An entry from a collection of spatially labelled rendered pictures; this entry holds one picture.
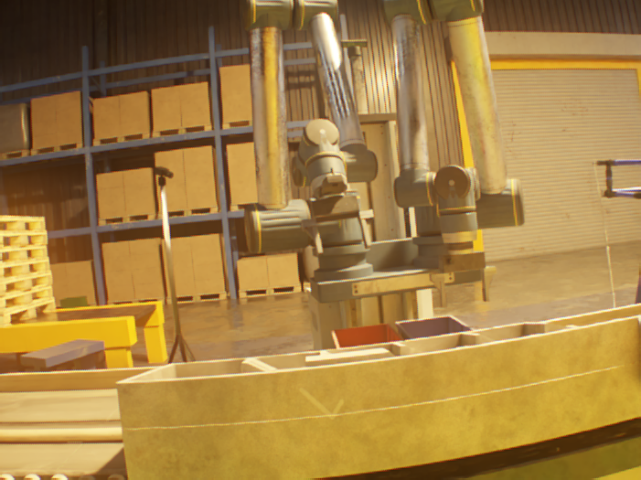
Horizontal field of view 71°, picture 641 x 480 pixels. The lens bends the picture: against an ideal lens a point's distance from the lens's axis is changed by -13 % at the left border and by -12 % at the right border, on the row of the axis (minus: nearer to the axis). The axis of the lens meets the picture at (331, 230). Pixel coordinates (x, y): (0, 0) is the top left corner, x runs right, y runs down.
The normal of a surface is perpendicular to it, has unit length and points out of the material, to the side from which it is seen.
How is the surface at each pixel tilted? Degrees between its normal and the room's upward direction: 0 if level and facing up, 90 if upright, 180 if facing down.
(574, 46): 90
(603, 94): 90
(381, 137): 90
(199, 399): 80
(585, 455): 90
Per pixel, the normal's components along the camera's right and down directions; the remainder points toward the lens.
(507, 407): 0.04, -0.16
